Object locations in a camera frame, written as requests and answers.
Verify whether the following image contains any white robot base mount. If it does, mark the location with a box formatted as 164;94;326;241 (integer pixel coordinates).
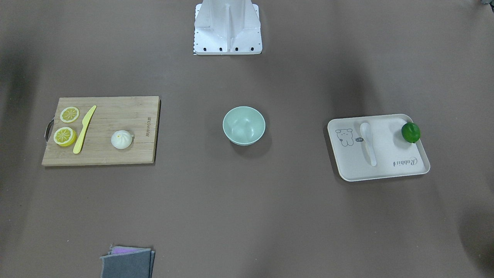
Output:
193;0;263;55

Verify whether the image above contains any white steamed bun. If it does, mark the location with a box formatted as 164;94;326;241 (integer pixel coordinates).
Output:
111;130;134;149

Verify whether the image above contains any mint green bowl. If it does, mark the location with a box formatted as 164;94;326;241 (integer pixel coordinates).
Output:
222;106;266;146

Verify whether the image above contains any lower lemon half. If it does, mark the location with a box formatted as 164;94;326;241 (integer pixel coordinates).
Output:
53;127;78;147

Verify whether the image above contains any white ceramic spoon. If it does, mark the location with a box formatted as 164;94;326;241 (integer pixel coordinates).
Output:
360;122;377;166

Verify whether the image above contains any bamboo cutting board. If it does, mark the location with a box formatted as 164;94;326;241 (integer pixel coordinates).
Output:
42;96;161;166

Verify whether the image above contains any green lime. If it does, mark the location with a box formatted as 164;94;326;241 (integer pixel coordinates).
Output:
401;122;421;144

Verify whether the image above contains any upper lemon slice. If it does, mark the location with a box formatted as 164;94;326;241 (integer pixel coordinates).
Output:
59;106;80;123

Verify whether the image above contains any yellow plastic knife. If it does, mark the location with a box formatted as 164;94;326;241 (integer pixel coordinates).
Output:
73;105;97;154

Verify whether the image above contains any cream rabbit tray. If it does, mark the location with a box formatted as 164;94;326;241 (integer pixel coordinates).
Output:
327;114;430;182

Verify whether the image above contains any grey folded cloth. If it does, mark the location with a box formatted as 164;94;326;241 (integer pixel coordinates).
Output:
100;245;155;278

